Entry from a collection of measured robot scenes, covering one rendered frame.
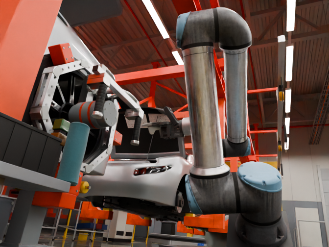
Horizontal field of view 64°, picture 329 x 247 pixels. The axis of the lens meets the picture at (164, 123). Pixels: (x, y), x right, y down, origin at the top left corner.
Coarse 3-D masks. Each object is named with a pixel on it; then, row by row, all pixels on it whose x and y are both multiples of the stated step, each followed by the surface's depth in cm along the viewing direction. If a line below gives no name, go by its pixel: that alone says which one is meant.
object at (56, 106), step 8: (72, 72) 138; (64, 80) 150; (72, 80) 142; (80, 80) 148; (56, 88) 130; (64, 88) 157; (72, 88) 141; (80, 88) 154; (64, 96) 162; (72, 96) 140; (56, 104) 129; (64, 104) 134; (72, 104) 140; (56, 112) 130; (88, 136) 158; (96, 136) 156; (88, 144) 155; (96, 144) 153; (88, 152) 148
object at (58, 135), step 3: (54, 132) 88; (57, 132) 87; (54, 135) 87; (57, 135) 86; (60, 135) 87; (63, 135) 88; (60, 138) 87; (63, 138) 88; (66, 138) 89; (63, 141) 88; (60, 144) 87; (63, 144) 88
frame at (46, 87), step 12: (84, 60) 134; (48, 72) 114; (60, 72) 118; (84, 72) 140; (48, 84) 111; (36, 96) 111; (48, 96) 112; (108, 96) 153; (36, 108) 108; (48, 108) 110; (36, 120) 109; (48, 120) 110; (48, 132) 110; (108, 132) 153; (108, 144) 150; (60, 156) 114; (96, 156) 140; (84, 168) 129
